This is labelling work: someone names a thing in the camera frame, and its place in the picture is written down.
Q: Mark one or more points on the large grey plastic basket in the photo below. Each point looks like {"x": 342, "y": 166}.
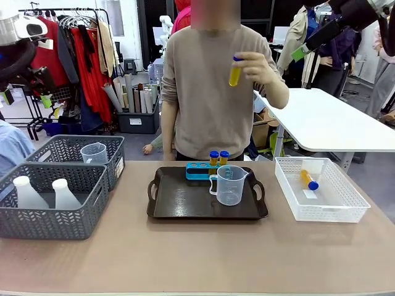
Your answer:
{"x": 61, "y": 225}

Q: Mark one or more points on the black stool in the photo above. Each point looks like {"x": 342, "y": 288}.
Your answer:
{"x": 130, "y": 65}

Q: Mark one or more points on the cream paper roll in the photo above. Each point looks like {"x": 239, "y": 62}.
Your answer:
{"x": 120, "y": 89}

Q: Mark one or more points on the dark brown serving tray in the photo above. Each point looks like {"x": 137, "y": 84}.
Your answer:
{"x": 185, "y": 200}

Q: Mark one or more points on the white monitor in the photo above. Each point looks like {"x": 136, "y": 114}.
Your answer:
{"x": 281, "y": 35}

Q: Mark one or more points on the doll with green sleeve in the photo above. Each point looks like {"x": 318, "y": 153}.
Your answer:
{"x": 152, "y": 146}

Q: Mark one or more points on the person in beige sweater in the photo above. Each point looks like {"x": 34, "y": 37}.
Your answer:
{"x": 200, "y": 92}

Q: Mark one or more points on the white plastic bottle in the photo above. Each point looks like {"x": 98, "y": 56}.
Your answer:
{"x": 27, "y": 197}
{"x": 64, "y": 198}

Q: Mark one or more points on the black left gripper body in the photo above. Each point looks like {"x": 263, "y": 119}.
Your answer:
{"x": 24, "y": 78}

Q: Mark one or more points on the dark storage bin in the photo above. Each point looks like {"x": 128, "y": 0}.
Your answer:
{"x": 139, "y": 121}

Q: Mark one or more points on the person's right forearm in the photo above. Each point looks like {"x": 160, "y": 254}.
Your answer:
{"x": 168, "y": 129}

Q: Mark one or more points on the white paper roll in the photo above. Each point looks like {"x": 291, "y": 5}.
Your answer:
{"x": 149, "y": 101}
{"x": 143, "y": 101}

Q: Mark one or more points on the cardboard box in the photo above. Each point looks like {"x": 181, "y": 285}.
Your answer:
{"x": 262, "y": 129}

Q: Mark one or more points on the white plastic basket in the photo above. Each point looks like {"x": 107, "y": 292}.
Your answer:
{"x": 327, "y": 212}

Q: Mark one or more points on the dark grey garment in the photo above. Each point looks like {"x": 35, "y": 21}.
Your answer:
{"x": 66, "y": 55}

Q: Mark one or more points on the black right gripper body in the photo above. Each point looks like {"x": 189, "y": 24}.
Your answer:
{"x": 351, "y": 13}

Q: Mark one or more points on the black metal clothes rack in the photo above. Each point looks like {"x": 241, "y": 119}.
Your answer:
{"x": 77, "y": 9}

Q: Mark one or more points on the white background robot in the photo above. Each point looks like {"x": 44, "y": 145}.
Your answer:
{"x": 166, "y": 23}

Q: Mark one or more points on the brown paper roll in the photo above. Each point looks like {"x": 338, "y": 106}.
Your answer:
{"x": 137, "y": 100}

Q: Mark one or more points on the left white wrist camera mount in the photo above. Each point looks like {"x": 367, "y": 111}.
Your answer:
{"x": 31, "y": 21}

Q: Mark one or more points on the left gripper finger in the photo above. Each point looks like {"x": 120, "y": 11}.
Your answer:
{"x": 46, "y": 83}
{"x": 6, "y": 96}

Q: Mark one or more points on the mannequin in beige coat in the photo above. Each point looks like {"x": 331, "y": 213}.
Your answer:
{"x": 290, "y": 34}

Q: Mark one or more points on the blue test tube rack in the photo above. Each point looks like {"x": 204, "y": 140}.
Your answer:
{"x": 197, "y": 175}

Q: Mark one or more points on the person in light blue shirt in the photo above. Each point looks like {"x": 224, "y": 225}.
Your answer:
{"x": 14, "y": 145}

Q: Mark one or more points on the small grey plastic basket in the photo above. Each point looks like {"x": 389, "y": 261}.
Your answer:
{"x": 61, "y": 148}

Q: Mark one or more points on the red jacket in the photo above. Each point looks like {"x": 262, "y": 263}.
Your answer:
{"x": 54, "y": 55}

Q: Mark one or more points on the white table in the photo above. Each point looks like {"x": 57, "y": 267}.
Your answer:
{"x": 324, "y": 120}

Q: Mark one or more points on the yellow tube with blue cap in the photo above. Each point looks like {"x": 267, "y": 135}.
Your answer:
{"x": 213, "y": 160}
{"x": 235, "y": 75}
{"x": 223, "y": 159}
{"x": 308, "y": 179}

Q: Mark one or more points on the long red dress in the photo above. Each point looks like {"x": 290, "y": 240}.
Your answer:
{"x": 92, "y": 89}

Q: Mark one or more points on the beige garment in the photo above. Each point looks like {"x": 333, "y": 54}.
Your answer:
{"x": 106, "y": 49}

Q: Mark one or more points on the white card stand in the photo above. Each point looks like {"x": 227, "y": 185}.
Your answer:
{"x": 314, "y": 168}

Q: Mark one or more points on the person's left forearm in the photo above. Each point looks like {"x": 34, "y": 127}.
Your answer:
{"x": 276, "y": 92}

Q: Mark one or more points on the green chair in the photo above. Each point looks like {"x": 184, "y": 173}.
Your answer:
{"x": 276, "y": 143}

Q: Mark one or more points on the person in red hoodie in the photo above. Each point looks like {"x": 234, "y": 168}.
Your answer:
{"x": 182, "y": 15}

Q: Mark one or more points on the clear plastic measuring cup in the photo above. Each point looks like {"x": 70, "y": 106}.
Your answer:
{"x": 230, "y": 191}
{"x": 94, "y": 154}

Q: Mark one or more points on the person's left hand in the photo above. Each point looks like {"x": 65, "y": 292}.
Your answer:
{"x": 257, "y": 66}

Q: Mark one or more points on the black scarf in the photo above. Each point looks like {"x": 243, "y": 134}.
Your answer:
{"x": 86, "y": 46}

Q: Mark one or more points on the white paper label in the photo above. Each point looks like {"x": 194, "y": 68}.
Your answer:
{"x": 310, "y": 194}

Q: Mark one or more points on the tall grey paper roll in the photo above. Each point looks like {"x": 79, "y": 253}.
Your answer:
{"x": 129, "y": 92}

